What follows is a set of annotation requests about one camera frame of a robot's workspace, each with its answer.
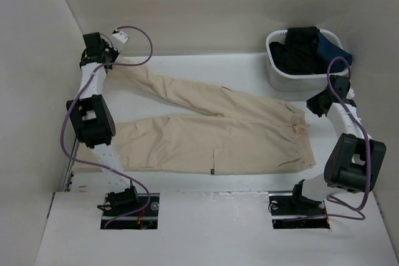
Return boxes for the beige trousers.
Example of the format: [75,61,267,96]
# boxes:
[107,64,315,175]

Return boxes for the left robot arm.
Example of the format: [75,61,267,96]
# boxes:
[66,30,140,216]

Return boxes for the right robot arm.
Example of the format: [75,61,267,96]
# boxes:
[289,75,387,214]

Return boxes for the white laundry basket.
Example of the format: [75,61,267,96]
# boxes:
[266,28,347,92]

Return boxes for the black garment in basket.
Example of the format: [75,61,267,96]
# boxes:
[269,26,320,75]

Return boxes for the navy blue garment in basket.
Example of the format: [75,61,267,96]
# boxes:
[313,32,353,74]

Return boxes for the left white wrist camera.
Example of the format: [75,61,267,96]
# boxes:
[110,29,130,52]

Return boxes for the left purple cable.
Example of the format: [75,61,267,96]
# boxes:
[60,26,154,229]

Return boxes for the purple cable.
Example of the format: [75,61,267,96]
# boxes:
[60,26,154,229]
[325,57,375,222]

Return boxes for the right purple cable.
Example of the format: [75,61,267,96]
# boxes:
[325,57,375,222]

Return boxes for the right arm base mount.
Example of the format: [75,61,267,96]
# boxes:
[268,192,330,229]

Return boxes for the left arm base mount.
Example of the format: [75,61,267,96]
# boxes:
[97,194,160,230]

